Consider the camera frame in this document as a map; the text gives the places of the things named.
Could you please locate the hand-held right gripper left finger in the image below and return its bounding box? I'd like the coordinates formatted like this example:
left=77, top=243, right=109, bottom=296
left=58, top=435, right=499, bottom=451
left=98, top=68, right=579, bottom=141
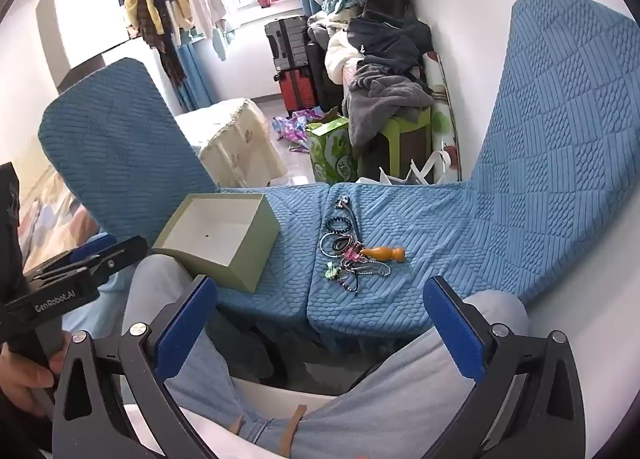
left=50, top=274, right=218, bottom=459

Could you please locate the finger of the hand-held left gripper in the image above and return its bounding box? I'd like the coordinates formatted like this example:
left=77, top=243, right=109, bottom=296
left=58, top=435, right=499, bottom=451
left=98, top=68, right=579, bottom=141
left=24, top=236, right=149, bottom=291
left=66, top=233, right=119, bottom=266

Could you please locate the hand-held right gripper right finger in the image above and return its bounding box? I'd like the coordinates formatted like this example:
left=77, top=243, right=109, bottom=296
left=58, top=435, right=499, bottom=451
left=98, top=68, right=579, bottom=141
left=422, top=275, right=587, bottom=459

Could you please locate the pale green cardboard box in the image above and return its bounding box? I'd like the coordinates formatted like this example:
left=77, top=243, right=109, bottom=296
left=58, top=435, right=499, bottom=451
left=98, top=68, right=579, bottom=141
left=151, top=193, right=281, bottom=294

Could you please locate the silver ball chain necklace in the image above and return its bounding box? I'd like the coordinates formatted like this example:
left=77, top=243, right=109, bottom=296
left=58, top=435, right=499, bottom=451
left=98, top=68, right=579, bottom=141
left=344, top=259, right=394, bottom=286

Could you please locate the wooden gourd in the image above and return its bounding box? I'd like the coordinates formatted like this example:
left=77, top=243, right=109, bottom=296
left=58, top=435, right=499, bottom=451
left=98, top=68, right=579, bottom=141
left=361, top=245, right=406, bottom=263

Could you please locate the red bead cord bracelet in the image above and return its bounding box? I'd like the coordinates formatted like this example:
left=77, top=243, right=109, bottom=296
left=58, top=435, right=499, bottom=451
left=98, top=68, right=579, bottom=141
left=337, top=271, right=362, bottom=296

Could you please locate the black headband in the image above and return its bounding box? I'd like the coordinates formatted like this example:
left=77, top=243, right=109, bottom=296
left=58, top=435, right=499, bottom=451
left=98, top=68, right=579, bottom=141
left=333, top=196, right=362, bottom=247

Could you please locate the silver bangle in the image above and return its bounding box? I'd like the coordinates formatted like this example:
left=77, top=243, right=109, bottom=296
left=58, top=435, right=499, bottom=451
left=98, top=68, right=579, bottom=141
left=319, top=234, right=352, bottom=258

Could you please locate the person's left hand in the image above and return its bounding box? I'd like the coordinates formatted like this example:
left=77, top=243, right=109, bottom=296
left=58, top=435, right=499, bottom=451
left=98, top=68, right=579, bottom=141
left=0, top=333, right=67, bottom=417

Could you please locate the person's left leg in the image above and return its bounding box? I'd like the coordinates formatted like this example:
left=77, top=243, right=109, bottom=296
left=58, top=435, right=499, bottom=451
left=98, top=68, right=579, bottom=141
left=121, top=254, right=306, bottom=459

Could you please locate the patterned blanket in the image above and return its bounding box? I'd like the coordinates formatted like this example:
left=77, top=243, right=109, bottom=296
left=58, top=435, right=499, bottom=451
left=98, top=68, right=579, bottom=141
left=14, top=136, right=103, bottom=272

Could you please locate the blue scale-pattern chair cover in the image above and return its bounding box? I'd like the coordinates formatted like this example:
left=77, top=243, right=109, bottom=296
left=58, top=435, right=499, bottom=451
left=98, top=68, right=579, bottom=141
left=39, top=58, right=332, bottom=340

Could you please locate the white shopping bag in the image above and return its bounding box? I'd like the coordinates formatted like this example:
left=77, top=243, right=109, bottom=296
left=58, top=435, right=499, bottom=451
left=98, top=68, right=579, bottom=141
left=356, top=149, right=454, bottom=188

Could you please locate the cream cloth-covered table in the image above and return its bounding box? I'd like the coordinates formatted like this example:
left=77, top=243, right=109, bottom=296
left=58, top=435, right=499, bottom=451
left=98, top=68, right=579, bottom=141
left=172, top=98, right=289, bottom=190

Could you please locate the blue check-pattern chair cover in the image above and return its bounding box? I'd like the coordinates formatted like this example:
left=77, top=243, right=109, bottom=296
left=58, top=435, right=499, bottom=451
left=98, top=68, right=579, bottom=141
left=306, top=0, right=640, bottom=356

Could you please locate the green plastic stool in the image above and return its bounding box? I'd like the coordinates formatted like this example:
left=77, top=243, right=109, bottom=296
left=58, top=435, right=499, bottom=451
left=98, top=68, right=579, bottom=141
left=356, top=106, right=434, bottom=186

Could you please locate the blue curtain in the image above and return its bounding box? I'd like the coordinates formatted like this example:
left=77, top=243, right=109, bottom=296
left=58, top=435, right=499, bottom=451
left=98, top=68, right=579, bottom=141
left=174, top=36, right=217, bottom=114

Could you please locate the dark plaid scarf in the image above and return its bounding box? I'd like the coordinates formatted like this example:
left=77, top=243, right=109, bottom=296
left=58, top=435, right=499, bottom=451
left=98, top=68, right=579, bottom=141
left=136, top=0, right=190, bottom=90

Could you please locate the fruit-print board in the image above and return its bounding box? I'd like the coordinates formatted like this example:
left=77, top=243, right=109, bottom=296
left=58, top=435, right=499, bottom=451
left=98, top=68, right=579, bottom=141
left=421, top=51, right=464, bottom=184

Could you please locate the green printed carton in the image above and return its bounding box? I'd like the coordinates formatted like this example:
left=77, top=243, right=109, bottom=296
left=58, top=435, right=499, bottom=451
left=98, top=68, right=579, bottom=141
left=305, top=116, right=360, bottom=184

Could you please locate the white cabinet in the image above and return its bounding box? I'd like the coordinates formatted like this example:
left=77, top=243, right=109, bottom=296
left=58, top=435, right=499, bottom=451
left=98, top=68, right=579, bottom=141
left=36, top=0, right=132, bottom=92

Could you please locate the colourful crumpled wrapping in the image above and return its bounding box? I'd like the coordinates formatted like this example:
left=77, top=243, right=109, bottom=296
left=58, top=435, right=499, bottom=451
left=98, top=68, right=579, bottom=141
left=271, top=108, right=341, bottom=154

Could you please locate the grey towel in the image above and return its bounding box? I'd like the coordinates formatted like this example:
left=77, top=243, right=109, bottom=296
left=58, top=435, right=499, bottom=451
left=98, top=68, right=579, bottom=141
left=341, top=64, right=437, bottom=148

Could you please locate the red suitcase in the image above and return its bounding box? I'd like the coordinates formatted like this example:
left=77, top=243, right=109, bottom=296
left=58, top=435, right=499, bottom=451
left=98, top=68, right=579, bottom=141
left=276, top=66, right=323, bottom=118

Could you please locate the black suitcase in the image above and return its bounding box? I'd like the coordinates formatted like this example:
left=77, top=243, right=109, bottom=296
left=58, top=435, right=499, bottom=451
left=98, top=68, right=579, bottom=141
left=264, top=15, right=321, bottom=76

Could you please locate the pile of clothes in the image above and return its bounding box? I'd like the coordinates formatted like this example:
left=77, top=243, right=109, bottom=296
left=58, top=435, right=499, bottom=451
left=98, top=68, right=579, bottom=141
left=306, top=0, right=437, bottom=90

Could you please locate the brown strap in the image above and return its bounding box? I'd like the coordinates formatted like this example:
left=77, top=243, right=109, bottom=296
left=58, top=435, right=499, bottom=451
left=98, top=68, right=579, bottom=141
left=229, top=403, right=309, bottom=458

